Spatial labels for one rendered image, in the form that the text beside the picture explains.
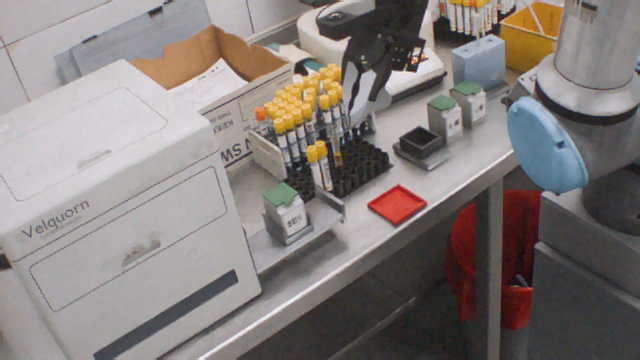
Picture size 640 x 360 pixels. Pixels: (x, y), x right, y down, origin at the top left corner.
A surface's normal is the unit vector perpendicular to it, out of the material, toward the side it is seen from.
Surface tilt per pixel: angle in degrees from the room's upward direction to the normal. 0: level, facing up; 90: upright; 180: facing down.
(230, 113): 93
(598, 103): 52
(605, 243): 90
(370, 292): 0
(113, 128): 0
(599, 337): 90
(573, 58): 89
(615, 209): 71
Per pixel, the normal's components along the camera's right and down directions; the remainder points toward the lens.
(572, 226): -0.79, 0.46
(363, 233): -0.15, -0.79
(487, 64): 0.48, 0.47
